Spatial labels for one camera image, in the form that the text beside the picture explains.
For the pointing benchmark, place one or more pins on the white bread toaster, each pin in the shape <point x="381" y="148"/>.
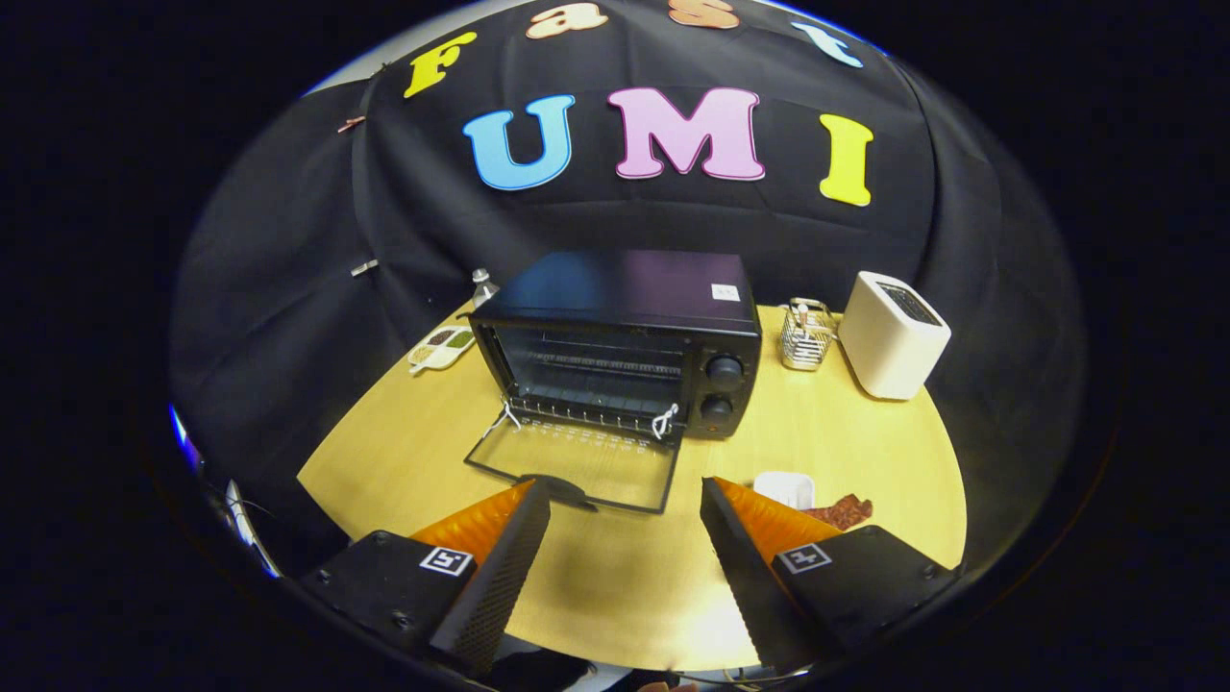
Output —
<point x="884" y="346"/>

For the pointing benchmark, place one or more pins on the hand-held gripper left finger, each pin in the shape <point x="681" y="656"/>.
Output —
<point x="500" y="577"/>

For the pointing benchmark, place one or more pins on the small white plate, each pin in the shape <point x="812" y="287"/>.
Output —
<point x="783" y="485"/>

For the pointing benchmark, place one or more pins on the reddish-brown meat slice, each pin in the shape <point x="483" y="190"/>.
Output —
<point x="846" y="509"/>

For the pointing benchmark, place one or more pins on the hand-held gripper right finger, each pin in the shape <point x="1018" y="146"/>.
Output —
<point x="745" y="577"/>

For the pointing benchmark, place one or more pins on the black toaster oven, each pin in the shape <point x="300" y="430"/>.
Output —
<point x="625" y="293"/>

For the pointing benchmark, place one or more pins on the white divided grain tray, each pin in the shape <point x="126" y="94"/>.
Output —
<point x="442" y="348"/>

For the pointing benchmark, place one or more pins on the silver metal clip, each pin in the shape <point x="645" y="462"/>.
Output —
<point x="363" y="267"/>

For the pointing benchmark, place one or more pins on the clear plastic bottle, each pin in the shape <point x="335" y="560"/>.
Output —
<point x="483" y="288"/>

